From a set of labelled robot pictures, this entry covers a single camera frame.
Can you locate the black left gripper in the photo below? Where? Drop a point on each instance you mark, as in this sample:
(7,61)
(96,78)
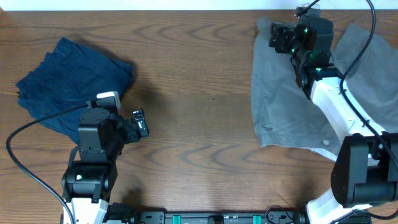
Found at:
(132,135)

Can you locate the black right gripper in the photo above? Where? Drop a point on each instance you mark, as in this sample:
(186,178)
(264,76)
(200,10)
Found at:
(287,34)

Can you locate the grey shorts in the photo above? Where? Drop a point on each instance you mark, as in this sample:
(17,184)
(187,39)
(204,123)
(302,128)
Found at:
(283,116)

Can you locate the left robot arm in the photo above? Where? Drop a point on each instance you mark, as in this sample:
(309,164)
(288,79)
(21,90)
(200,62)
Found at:
(92,172)

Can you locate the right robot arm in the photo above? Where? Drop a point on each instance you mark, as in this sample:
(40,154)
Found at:
(365,171)

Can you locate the folded navy blue shorts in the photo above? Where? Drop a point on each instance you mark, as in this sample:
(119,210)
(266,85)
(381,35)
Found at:
(68,77)

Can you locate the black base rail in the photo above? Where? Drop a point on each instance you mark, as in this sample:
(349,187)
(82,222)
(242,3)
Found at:
(217,217)

